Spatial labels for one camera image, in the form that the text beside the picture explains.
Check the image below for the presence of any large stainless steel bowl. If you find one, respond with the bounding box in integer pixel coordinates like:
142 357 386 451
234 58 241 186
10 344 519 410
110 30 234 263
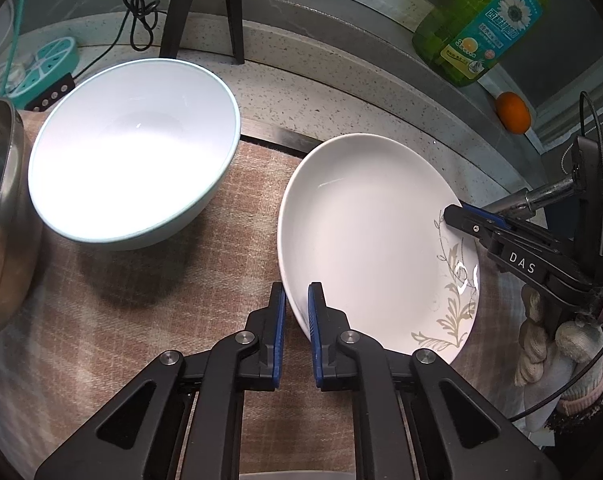
0 100 45 336

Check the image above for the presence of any thin black ring light cable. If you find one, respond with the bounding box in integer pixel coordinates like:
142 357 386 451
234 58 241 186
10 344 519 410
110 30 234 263
76 0 158 81

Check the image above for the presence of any round teal power strip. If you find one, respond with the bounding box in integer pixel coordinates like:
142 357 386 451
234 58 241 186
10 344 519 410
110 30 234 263
4 36 80 112

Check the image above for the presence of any white plate gold leaf print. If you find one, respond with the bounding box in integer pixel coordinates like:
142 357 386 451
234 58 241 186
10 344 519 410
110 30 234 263
278 133 481 366

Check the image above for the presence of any green dish soap bottle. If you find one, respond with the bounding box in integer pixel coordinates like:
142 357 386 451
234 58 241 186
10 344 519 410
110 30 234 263
412 0 549 87

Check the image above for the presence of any person's right hand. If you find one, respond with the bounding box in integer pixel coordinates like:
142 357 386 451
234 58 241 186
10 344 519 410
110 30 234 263
515 289 603 432

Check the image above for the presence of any chrome kitchen faucet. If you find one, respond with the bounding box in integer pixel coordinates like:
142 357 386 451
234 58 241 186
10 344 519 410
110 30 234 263
481 180 582 217

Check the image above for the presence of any light blue ceramic bowl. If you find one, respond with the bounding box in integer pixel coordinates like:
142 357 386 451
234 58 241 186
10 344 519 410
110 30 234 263
28 58 241 252

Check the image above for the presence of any beige plaid cloth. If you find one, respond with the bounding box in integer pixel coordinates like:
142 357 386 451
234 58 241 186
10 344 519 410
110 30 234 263
0 110 532 480

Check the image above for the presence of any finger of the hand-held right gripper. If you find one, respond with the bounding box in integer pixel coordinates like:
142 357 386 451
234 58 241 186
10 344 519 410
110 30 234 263
442 203 502 248
460 202 512 229

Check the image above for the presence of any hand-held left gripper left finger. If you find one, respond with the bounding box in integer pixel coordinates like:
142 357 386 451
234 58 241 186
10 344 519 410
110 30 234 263
34 281 288 480

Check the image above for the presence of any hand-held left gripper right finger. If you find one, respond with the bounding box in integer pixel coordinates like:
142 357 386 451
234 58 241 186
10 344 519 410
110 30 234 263
307 281 565 480

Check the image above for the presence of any orange fruit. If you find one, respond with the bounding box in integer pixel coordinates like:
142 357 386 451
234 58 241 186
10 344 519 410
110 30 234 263
496 92 532 135

